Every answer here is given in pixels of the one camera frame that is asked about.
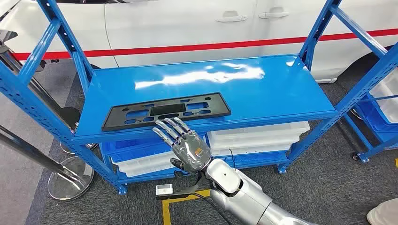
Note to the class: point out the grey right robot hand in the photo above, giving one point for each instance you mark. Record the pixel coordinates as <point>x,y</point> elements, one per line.
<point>191,152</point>

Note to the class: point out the black plastic plate bracket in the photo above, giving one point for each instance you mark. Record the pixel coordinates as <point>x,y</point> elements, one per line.
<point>118,119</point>

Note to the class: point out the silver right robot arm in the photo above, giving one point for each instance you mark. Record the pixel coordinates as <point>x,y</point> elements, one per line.
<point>248,198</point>

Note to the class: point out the blue metal shelf rack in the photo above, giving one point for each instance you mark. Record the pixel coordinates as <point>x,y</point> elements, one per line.
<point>362,156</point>
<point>217,93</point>

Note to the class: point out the white car with red stripe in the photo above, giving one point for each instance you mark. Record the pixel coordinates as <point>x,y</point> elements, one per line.
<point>186,24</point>

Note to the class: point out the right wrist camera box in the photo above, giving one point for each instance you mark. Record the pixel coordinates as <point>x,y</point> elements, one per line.
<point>164,189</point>

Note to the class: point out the chrome stanchion post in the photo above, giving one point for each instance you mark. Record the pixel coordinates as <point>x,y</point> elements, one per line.
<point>71,116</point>
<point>71,183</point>

